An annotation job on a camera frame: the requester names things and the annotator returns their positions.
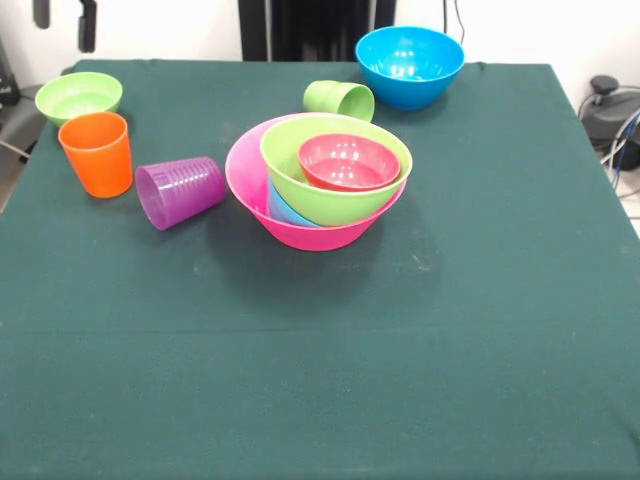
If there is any small green bowl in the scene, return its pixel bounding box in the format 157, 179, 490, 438
34, 71, 124, 128

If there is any orange red cup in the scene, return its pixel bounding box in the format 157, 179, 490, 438
57, 110, 134, 199

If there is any purple cup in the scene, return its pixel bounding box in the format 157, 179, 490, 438
134, 155, 227, 232

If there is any large pink bowl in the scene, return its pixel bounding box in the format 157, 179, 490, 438
224, 113, 408, 252

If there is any large green bowl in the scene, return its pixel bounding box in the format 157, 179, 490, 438
259, 113, 414, 228

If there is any small cyan bowl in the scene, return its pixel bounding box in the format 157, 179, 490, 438
266, 174, 321, 229

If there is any green cup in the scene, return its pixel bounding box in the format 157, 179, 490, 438
302, 79, 376, 123

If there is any small magenta bowl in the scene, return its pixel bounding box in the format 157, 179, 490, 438
297, 133, 402, 193

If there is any large blue bowl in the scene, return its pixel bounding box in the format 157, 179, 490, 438
354, 25, 467, 111

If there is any black device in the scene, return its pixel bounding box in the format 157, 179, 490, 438
0, 37, 21, 106

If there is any dark green tablecloth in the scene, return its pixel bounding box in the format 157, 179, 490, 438
0, 58, 640, 480

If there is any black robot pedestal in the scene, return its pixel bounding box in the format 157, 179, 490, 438
238, 0, 399, 62

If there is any tangle of cables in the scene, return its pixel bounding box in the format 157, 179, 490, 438
599, 107, 640, 221

